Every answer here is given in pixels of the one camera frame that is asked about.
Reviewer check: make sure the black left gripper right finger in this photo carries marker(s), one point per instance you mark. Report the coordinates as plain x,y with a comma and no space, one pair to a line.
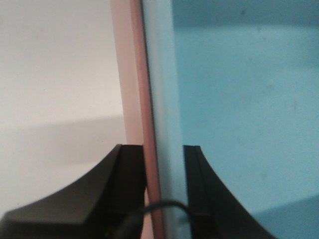
217,212

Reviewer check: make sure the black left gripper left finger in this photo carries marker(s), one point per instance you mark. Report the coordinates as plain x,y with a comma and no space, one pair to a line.
92,207

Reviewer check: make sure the light blue plastic box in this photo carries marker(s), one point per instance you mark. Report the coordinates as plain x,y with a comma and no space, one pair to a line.
240,79

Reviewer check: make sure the pink plastic box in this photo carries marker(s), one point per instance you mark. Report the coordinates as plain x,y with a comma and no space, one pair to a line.
129,34

